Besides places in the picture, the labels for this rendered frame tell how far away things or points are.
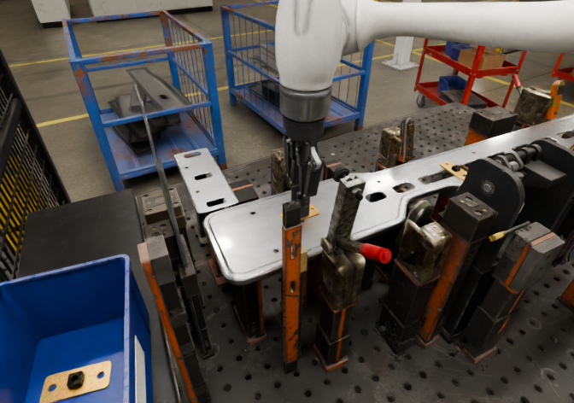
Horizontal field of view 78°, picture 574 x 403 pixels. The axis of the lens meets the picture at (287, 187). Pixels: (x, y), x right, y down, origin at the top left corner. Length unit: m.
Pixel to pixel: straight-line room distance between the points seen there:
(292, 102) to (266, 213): 0.31
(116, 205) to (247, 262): 0.33
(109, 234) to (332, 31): 0.57
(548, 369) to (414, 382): 0.32
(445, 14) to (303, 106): 0.26
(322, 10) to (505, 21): 0.25
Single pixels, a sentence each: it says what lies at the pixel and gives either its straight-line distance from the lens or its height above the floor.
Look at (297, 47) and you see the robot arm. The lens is 0.57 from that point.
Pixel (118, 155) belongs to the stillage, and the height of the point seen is 0.16.
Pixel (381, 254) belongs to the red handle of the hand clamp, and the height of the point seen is 1.14.
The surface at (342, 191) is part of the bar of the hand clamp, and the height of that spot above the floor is 1.20.
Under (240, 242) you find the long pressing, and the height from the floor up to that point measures 1.00.
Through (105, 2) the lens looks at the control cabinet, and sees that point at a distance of 8.38.
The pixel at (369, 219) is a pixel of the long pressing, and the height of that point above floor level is 1.00.
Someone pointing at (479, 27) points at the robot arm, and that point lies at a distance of 0.63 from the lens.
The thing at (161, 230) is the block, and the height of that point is 1.08.
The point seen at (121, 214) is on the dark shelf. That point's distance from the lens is 0.85.
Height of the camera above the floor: 1.53
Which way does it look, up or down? 37 degrees down
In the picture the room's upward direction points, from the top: straight up
